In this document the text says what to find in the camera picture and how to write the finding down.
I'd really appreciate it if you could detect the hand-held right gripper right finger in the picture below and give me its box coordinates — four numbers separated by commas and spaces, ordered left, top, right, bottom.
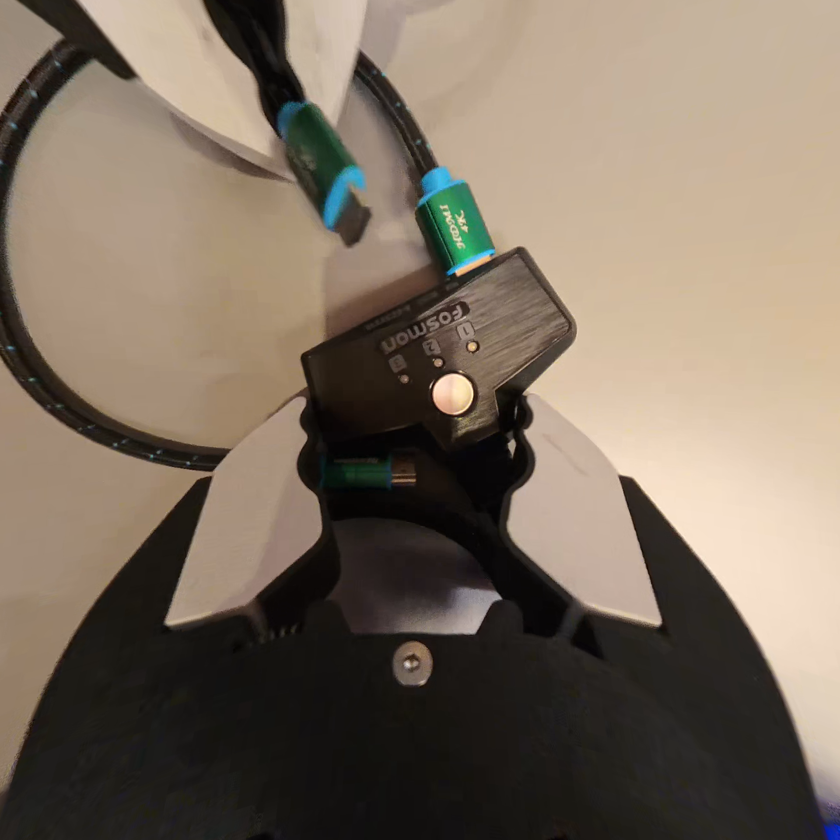
500, 392, 664, 630

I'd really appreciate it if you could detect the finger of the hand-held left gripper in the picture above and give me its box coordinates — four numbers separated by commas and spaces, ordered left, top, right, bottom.
73, 0, 294, 179
281, 0, 370, 124

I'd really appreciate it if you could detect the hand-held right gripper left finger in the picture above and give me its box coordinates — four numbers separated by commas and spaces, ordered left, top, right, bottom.
163, 392, 343, 632

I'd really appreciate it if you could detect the black braided green-plug cable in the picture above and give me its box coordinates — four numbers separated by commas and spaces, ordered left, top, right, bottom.
203, 0, 373, 248
0, 39, 497, 492

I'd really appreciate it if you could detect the black switch box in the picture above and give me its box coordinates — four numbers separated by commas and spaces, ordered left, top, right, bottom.
301, 246, 578, 454

